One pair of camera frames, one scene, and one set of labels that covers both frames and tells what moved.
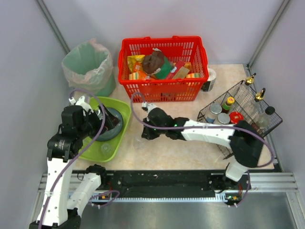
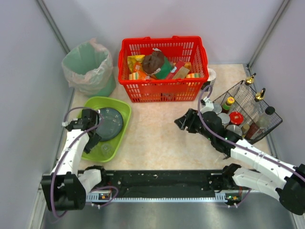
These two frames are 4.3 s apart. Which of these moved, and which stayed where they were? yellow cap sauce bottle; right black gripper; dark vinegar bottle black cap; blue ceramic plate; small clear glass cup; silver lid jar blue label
Moved: small clear glass cup; right black gripper
Stayed: dark vinegar bottle black cap; blue ceramic plate; silver lid jar blue label; yellow cap sauce bottle
